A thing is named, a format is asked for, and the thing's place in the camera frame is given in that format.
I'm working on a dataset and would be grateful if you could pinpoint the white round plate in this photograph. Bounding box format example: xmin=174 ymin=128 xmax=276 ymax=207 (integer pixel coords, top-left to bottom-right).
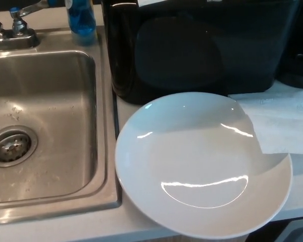
xmin=115 ymin=92 xmax=293 ymax=240

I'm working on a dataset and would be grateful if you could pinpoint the white tissue paper sheet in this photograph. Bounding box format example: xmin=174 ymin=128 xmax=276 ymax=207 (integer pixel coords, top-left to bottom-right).
xmin=227 ymin=88 xmax=303 ymax=155

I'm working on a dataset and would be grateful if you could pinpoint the black tissue paper dispenser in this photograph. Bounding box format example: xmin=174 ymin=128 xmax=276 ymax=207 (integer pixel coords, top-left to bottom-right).
xmin=100 ymin=0 xmax=302 ymax=105

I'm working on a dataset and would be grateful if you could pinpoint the stainless steel sink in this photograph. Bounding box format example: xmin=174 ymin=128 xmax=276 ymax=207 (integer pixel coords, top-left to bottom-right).
xmin=0 ymin=27 xmax=123 ymax=225

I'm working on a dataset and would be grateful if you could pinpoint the blue dish soap bottle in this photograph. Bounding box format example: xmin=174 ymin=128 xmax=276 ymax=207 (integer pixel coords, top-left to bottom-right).
xmin=66 ymin=0 xmax=98 ymax=46

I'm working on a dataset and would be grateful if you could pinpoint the metal sink drain strainer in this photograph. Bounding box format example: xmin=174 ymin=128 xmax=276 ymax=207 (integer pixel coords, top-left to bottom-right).
xmin=0 ymin=126 xmax=38 ymax=167

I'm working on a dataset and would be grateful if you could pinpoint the chrome faucet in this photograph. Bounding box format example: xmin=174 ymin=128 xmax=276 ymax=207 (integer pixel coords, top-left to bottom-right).
xmin=0 ymin=6 xmax=40 ymax=51

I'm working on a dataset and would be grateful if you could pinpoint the black countertop appliance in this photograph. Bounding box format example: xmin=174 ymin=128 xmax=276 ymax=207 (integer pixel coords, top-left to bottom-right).
xmin=277 ymin=0 xmax=303 ymax=89

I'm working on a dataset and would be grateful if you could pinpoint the dark grey cabinet front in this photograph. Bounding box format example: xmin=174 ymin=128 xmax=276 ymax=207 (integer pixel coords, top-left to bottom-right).
xmin=275 ymin=218 xmax=303 ymax=242

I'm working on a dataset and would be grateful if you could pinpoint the chrome faucet handle blue cap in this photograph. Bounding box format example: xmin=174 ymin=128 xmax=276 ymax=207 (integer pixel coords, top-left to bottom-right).
xmin=9 ymin=0 xmax=50 ymax=37

